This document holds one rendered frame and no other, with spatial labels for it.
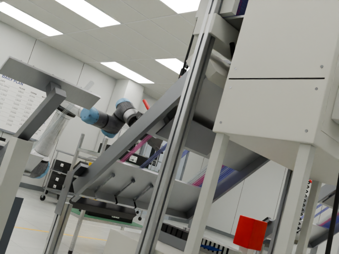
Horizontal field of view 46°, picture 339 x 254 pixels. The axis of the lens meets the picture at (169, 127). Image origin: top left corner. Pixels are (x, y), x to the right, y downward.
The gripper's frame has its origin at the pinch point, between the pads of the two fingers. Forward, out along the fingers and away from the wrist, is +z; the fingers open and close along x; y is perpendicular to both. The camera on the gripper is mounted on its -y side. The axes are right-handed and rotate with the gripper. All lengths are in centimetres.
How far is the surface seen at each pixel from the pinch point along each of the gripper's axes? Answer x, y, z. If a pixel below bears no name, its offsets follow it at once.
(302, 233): 45, 13, 51
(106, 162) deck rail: -21.0, -7.7, 7.1
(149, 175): 5.0, -9.5, 3.6
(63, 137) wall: 329, -314, -598
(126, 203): 5.9, -26.8, 2.6
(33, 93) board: 231, -258, -629
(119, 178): -6.2, -15.9, 2.0
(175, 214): 37.9, -26.7, 2.4
